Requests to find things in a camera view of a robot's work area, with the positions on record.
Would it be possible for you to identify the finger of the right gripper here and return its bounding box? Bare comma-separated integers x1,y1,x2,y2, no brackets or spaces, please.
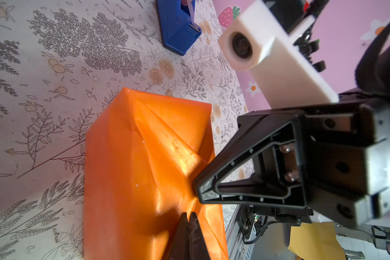
193,109,308,208

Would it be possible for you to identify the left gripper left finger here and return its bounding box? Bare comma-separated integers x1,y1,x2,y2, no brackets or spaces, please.
163,212,189,260

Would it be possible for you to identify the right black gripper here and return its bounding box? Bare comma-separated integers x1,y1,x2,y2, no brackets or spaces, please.
301,98,390,228

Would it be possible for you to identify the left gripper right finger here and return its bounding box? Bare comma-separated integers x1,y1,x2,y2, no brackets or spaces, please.
188,212,211,260

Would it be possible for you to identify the orange yellow wrapping paper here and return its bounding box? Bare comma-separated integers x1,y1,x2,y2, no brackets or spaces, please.
83,88,228,260

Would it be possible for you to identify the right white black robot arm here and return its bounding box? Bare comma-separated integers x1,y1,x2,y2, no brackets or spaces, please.
193,37,390,228

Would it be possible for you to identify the blue tape dispenser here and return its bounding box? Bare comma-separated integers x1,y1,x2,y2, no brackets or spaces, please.
156,0,202,56

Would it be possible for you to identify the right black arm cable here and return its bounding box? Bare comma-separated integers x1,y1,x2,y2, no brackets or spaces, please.
354,9,390,82

